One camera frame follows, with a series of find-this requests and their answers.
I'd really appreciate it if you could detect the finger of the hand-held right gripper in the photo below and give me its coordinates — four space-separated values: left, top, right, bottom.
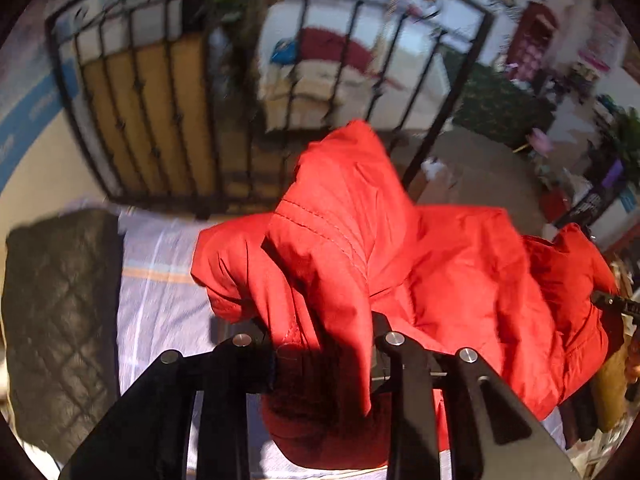
590 289 640 317

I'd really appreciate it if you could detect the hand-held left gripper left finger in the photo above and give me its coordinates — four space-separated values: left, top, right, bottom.
59 317 277 480

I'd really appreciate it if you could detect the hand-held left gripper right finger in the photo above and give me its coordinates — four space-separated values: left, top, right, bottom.
370 311 583 480

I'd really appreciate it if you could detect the red puffer jacket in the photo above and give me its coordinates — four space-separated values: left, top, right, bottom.
190 120 626 471

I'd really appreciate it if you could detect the black metal stand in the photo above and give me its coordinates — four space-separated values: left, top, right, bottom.
554 159 627 233

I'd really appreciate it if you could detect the blue plaid bed sheet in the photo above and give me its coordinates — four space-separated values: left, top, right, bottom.
114 204 568 480

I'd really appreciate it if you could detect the black quilted jacket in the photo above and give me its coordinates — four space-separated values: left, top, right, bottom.
0 209 127 462

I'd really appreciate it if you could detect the pink chair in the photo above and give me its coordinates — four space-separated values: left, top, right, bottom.
514 127 555 157

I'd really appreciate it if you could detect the black iron railing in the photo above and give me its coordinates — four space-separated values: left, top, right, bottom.
45 0 497 222

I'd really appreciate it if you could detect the cardboard box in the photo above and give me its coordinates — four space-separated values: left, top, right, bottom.
409 156 467 207

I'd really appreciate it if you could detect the green hedge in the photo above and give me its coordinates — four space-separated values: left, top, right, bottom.
451 64 557 150

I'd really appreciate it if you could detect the yellow wooden board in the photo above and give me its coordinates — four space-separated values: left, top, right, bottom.
81 34 282 202

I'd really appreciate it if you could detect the red door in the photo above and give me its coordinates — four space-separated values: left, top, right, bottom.
506 1 559 84

